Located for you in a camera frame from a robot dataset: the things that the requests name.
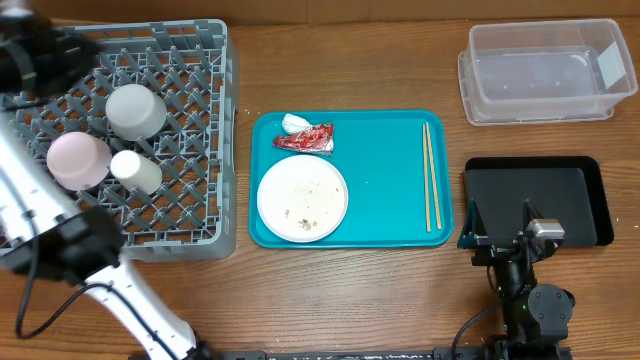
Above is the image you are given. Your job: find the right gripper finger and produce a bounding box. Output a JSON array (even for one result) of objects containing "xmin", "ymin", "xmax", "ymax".
[
  {"xmin": 523, "ymin": 199, "xmax": 542, "ymax": 235},
  {"xmin": 457, "ymin": 199, "xmax": 488, "ymax": 249}
]

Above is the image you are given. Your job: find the pink bowl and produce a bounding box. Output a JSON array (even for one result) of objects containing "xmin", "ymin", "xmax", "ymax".
[{"xmin": 46, "ymin": 132, "xmax": 112, "ymax": 191}]

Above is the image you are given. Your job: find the grey bowl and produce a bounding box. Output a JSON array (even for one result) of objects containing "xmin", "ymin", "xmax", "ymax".
[{"xmin": 105, "ymin": 84, "xmax": 167, "ymax": 141}]

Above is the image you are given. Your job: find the wooden chopstick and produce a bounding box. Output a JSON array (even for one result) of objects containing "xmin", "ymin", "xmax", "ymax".
[
  {"xmin": 421, "ymin": 124, "xmax": 431, "ymax": 233},
  {"xmin": 425, "ymin": 123, "xmax": 442, "ymax": 230}
]

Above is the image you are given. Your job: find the white cup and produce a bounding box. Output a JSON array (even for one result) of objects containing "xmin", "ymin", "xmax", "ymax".
[{"xmin": 110, "ymin": 150, "xmax": 163, "ymax": 194}]

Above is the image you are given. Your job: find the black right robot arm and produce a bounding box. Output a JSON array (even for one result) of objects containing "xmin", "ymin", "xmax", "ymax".
[{"xmin": 450, "ymin": 200, "xmax": 576, "ymax": 360}]

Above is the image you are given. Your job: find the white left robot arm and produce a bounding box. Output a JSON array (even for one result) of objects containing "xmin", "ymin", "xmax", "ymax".
[{"xmin": 1, "ymin": 1, "xmax": 214, "ymax": 360}]

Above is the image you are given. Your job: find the grey dishwasher rack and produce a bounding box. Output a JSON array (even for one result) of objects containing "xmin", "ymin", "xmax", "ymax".
[{"xmin": 1, "ymin": 19, "xmax": 238, "ymax": 262}]

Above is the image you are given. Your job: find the black tray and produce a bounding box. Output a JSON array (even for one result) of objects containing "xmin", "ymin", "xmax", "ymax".
[{"xmin": 464, "ymin": 156, "xmax": 615, "ymax": 247}]

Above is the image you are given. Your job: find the teal plastic tray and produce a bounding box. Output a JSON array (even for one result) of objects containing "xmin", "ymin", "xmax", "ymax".
[{"xmin": 248, "ymin": 109, "xmax": 455, "ymax": 250}]

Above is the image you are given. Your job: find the clear plastic bin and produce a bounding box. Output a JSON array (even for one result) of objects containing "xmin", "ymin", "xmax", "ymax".
[{"xmin": 457, "ymin": 19, "xmax": 639, "ymax": 126}]

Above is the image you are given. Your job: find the white dinner plate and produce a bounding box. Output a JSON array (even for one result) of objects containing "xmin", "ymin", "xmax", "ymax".
[{"xmin": 257, "ymin": 155, "xmax": 349, "ymax": 244}]

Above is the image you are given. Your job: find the white crumpled napkin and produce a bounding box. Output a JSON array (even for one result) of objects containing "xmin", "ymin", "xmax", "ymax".
[{"xmin": 281, "ymin": 113, "xmax": 313, "ymax": 135}]

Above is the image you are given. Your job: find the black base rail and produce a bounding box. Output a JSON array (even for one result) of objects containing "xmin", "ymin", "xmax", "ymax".
[{"xmin": 186, "ymin": 346, "xmax": 573, "ymax": 360}]

